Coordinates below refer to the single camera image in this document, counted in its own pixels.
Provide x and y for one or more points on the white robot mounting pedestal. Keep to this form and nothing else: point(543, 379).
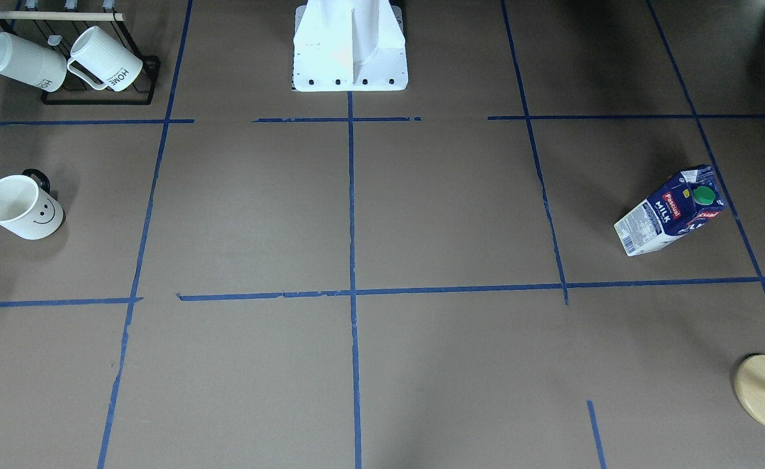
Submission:
point(342, 46)

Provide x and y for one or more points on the white smiley face mug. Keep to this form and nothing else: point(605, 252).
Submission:
point(26, 206)

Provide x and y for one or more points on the blue white milk carton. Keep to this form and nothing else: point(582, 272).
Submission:
point(685, 202)

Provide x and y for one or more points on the white HOME mug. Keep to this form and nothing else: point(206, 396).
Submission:
point(102, 62)

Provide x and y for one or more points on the black wire mug rack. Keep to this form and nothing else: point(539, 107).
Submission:
point(61, 26)

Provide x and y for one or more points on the white ribbed mug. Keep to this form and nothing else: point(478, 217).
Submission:
point(30, 63)

